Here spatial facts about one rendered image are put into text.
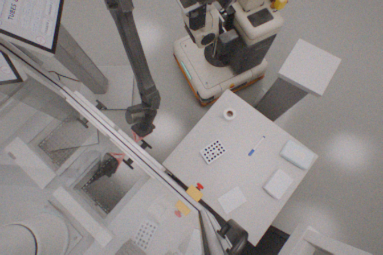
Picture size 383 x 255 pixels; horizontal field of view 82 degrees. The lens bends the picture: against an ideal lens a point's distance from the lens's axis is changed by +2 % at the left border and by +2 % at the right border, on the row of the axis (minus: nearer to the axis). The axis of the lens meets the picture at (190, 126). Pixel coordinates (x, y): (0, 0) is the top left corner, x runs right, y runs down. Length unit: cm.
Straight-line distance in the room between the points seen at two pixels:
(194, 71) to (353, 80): 155
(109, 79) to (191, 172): 141
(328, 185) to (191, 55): 161
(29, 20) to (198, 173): 113
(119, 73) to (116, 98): 26
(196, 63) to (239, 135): 91
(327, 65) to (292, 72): 22
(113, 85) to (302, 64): 161
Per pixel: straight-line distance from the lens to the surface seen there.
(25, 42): 137
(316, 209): 221
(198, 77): 190
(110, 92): 224
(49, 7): 151
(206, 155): 121
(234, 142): 124
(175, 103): 210
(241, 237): 44
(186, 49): 203
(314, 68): 156
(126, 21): 80
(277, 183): 122
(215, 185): 120
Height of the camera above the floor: 196
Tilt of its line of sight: 75 degrees down
